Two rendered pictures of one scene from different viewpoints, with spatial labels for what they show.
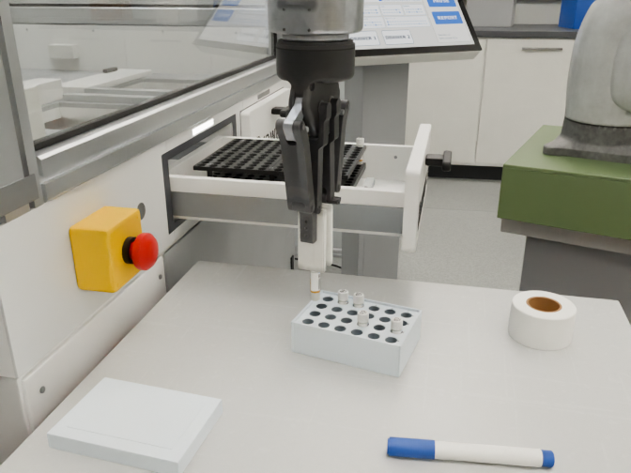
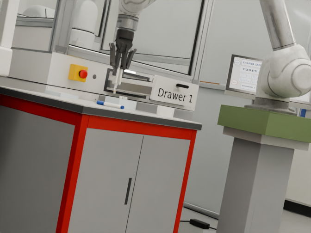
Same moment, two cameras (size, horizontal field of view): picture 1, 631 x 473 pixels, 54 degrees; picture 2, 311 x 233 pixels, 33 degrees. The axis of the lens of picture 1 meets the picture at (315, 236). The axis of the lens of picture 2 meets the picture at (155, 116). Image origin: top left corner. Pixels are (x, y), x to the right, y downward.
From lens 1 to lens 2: 1.89 m
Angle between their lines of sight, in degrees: 37
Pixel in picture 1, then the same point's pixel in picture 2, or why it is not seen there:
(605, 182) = (241, 109)
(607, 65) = (260, 75)
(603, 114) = (258, 93)
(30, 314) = (54, 74)
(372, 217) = (147, 89)
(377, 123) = not seen: hidden behind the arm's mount
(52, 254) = (64, 66)
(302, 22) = (119, 24)
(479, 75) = not seen: outside the picture
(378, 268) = not seen: hidden behind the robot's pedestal
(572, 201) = (233, 116)
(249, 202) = (123, 83)
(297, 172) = (111, 55)
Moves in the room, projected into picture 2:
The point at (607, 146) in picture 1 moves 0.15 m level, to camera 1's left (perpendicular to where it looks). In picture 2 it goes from (258, 105) to (228, 100)
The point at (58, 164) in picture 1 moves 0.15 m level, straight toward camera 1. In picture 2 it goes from (73, 49) to (62, 45)
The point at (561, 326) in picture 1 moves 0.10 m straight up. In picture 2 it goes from (163, 108) to (168, 84)
